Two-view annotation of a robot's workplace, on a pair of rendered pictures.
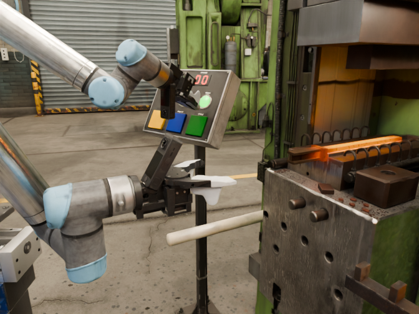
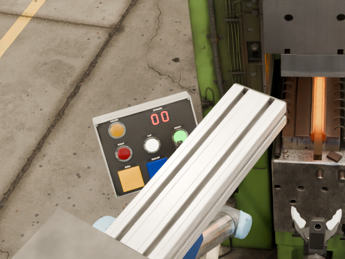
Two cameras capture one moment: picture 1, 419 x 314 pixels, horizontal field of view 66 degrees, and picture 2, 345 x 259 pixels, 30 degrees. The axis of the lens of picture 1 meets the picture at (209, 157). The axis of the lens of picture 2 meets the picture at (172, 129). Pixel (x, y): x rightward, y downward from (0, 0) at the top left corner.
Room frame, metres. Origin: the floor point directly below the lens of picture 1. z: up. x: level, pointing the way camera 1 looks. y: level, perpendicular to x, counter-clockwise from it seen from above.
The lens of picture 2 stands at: (0.13, 1.08, 2.70)
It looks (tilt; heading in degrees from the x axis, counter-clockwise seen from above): 46 degrees down; 315
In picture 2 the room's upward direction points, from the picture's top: 11 degrees counter-clockwise
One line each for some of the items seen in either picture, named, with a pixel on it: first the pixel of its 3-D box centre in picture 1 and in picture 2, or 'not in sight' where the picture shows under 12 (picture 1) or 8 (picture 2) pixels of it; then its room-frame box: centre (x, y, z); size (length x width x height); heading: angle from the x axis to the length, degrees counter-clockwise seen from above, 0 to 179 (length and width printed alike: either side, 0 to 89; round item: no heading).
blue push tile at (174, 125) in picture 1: (176, 123); (158, 170); (1.20, 0.12, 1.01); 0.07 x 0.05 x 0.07; 52
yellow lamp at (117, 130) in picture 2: not in sight; (116, 130); (1.33, 0.15, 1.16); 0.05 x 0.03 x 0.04; 27
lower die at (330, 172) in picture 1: (363, 154); (312, 99); (0.94, -0.47, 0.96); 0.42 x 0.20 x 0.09; 117
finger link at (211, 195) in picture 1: (212, 191); (334, 224); (0.60, -0.01, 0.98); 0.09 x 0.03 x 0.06; 81
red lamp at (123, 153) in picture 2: not in sight; (123, 153); (1.30, 0.17, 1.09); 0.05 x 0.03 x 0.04; 27
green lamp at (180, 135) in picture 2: (204, 101); (179, 136); (1.18, 0.02, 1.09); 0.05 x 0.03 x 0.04; 27
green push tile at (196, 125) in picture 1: (197, 126); not in sight; (1.14, 0.04, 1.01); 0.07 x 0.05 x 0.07; 52
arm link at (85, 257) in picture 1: (81, 247); not in sight; (0.55, 0.25, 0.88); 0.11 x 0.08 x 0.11; 47
